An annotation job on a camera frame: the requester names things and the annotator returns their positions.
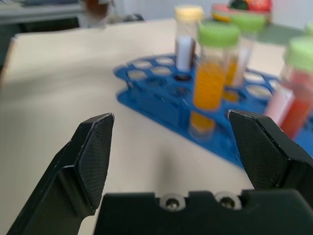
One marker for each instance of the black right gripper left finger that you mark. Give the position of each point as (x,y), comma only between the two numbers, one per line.
(73,176)

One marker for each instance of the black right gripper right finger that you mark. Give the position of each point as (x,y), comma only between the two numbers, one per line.
(271,156)

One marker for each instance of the green-capped red test tube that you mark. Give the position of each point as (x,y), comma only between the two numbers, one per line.
(293,98)

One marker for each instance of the green-capped orange test tube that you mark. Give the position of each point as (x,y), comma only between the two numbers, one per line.
(242,54)
(210,80)

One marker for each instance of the blue test tube rack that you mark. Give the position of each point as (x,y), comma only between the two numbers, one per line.
(171,102)

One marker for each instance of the yellow-capped dark brown test tube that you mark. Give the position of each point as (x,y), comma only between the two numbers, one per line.
(185,41)

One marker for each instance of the bowl of colourful toy fruit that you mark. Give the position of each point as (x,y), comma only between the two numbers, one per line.
(242,8)

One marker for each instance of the brown and white blurred object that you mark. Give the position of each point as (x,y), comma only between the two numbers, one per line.
(96,12)

